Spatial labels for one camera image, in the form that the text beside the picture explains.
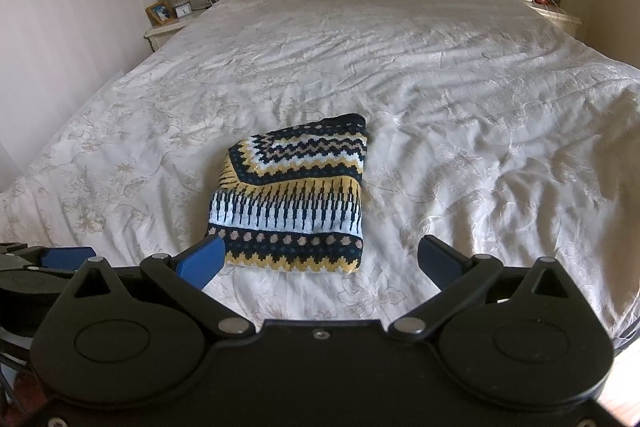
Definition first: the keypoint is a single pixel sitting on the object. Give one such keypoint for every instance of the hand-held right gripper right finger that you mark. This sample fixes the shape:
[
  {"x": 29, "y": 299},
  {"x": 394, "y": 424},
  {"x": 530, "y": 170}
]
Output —
[{"x": 440, "y": 264}]

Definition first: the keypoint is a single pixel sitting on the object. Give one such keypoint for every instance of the zigzag patterned knit sweater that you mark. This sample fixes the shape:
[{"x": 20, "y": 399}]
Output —
[{"x": 295, "y": 207}]

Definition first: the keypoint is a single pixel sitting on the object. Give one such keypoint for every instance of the cream nightstand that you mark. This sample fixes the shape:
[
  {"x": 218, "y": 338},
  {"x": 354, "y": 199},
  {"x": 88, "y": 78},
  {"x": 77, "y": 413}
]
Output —
[
  {"x": 555, "y": 19},
  {"x": 167, "y": 32}
]

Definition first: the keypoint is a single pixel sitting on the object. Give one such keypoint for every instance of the small white alarm clock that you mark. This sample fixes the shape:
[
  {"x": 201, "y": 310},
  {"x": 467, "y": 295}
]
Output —
[{"x": 183, "y": 10}]

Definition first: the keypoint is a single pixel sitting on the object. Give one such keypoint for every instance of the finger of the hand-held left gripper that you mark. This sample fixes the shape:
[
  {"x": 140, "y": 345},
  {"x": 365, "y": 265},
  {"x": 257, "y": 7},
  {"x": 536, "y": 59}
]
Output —
[{"x": 67, "y": 257}]

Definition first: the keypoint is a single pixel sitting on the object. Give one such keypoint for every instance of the white floral bedspread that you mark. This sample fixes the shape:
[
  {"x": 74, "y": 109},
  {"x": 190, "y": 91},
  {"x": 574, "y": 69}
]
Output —
[{"x": 375, "y": 107}]

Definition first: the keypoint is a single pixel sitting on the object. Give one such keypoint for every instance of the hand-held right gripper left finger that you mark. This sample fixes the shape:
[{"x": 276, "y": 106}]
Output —
[{"x": 202, "y": 264}]

